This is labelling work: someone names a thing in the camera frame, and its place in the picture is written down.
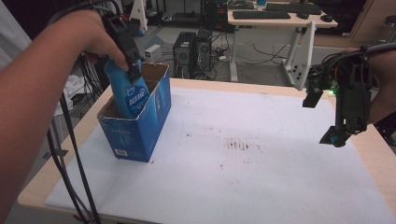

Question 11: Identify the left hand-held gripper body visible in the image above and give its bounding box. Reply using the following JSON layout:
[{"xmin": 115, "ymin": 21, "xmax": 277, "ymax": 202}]
[{"xmin": 101, "ymin": 11, "xmax": 145, "ymax": 64}]

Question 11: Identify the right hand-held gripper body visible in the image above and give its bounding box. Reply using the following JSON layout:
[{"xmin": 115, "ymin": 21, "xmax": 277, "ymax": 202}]
[{"xmin": 302, "ymin": 53, "xmax": 374, "ymax": 135}]

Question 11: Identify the blue detergent bottle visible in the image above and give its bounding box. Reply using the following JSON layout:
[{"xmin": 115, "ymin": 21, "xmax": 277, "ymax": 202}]
[{"xmin": 104, "ymin": 58, "xmax": 150, "ymax": 120}]

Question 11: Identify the blue cardboard box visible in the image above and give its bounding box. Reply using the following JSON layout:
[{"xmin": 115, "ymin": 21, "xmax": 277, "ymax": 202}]
[{"xmin": 96, "ymin": 63, "xmax": 173, "ymax": 163}]

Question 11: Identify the person's right hand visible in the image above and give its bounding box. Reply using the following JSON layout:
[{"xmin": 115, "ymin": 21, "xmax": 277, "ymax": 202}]
[{"xmin": 340, "ymin": 46, "xmax": 396, "ymax": 125}]

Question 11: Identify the person's left hand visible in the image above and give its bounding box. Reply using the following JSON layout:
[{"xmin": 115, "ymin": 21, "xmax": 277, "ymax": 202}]
[{"xmin": 40, "ymin": 8, "xmax": 130, "ymax": 72}]

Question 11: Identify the white box device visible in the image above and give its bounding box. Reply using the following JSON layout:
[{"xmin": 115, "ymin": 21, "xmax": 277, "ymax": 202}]
[{"xmin": 144, "ymin": 44, "xmax": 163, "ymax": 63}]

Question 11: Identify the white plastic stand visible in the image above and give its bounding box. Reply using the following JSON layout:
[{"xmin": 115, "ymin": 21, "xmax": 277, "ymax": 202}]
[{"xmin": 129, "ymin": 0, "xmax": 149, "ymax": 37}]

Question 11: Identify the black computer tower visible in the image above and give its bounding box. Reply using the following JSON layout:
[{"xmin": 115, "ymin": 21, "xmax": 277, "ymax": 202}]
[
  {"xmin": 172, "ymin": 31, "xmax": 197, "ymax": 79},
  {"xmin": 194, "ymin": 29, "xmax": 215, "ymax": 80}
]

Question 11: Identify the black device with red parts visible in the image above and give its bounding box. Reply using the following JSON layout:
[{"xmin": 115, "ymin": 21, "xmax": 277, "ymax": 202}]
[{"xmin": 202, "ymin": 0, "xmax": 236, "ymax": 34}]

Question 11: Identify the beige desk with white legs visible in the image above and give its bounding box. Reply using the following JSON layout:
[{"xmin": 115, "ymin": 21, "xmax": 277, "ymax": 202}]
[{"xmin": 227, "ymin": 7, "xmax": 339, "ymax": 91}]

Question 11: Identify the white foam mat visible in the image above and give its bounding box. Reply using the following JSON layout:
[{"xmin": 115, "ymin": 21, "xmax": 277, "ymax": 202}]
[{"xmin": 45, "ymin": 86, "xmax": 395, "ymax": 224}]

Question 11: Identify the black keyboard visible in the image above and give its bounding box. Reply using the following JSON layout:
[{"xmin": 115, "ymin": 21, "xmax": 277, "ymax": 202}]
[
  {"xmin": 232, "ymin": 9, "xmax": 292, "ymax": 21},
  {"xmin": 264, "ymin": 2, "xmax": 322, "ymax": 16}
]

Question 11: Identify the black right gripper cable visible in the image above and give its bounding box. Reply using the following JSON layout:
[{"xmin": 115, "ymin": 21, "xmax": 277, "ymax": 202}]
[{"xmin": 323, "ymin": 41, "xmax": 396, "ymax": 64}]

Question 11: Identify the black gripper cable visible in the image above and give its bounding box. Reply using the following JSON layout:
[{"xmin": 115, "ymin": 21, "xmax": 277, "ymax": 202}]
[
  {"xmin": 323, "ymin": 41, "xmax": 396, "ymax": 64},
  {"xmin": 47, "ymin": 0, "xmax": 123, "ymax": 26}
]

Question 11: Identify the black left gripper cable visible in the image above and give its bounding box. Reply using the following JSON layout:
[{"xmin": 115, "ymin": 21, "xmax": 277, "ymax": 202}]
[{"xmin": 47, "ymin": 0, "xmax": 123, "ymax": 26}]

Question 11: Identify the hanging black cable bundle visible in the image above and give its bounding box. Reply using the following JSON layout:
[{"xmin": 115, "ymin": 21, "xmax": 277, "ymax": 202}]
[{"xmin": 46, "ymin": 91, "xmax": 103, "ymax": 224}]

